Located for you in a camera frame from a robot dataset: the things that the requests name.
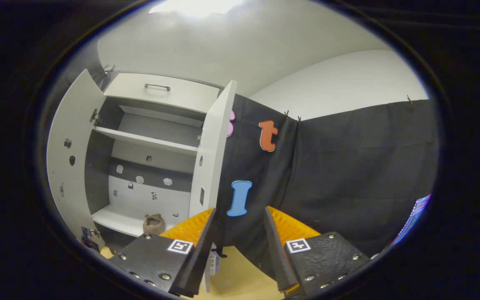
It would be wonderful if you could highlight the white cabinet shelf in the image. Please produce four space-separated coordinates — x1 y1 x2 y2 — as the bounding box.
93 126 199 156

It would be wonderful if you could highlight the white cabinet door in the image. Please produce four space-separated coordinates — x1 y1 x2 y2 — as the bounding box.
188 80 238 293
47 69 108 250

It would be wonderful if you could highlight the white cabinet drawer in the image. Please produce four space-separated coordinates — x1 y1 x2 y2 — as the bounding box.
104 73 225 114

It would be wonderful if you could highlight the brown shoe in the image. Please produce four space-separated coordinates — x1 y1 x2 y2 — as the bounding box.
142 213 166 235

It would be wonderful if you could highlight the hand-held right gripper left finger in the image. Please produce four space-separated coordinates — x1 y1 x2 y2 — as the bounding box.
109 207 218 298

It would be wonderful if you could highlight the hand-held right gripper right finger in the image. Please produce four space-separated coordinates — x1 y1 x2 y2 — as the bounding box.
264 206 370 298

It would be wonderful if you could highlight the white and grey shoe cabinet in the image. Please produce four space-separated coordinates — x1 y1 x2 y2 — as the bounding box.
47 69 238 293

